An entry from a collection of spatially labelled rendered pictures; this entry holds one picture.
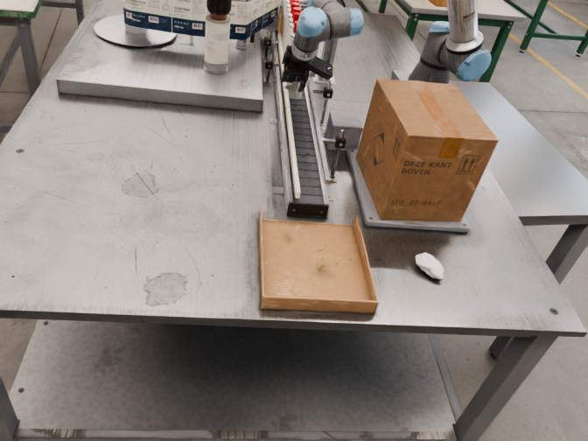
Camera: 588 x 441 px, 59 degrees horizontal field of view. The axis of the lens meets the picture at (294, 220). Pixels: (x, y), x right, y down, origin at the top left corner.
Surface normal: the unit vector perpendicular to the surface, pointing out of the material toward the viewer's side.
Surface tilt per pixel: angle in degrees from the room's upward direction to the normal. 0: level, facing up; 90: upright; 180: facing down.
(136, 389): 1
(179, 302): 0
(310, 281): 0
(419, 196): 90
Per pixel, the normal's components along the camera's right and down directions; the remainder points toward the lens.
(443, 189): 0.14, 0.66
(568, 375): 0.14, -0.76
